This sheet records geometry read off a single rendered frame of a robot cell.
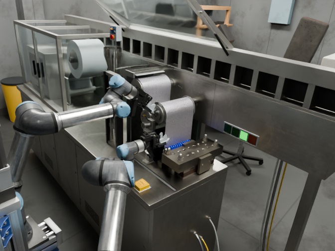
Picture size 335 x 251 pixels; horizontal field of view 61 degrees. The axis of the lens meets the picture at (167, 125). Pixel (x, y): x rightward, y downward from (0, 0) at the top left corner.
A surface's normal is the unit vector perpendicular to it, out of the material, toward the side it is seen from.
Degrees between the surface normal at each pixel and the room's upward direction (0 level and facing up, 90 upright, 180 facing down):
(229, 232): 0
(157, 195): 0
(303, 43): 90
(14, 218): 90
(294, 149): 90
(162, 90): 92
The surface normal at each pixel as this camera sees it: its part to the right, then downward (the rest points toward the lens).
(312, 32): -0.59, 0.31
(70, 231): 0.06, -0.91
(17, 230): 0.73, 0.32
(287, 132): -0.76, 0.23
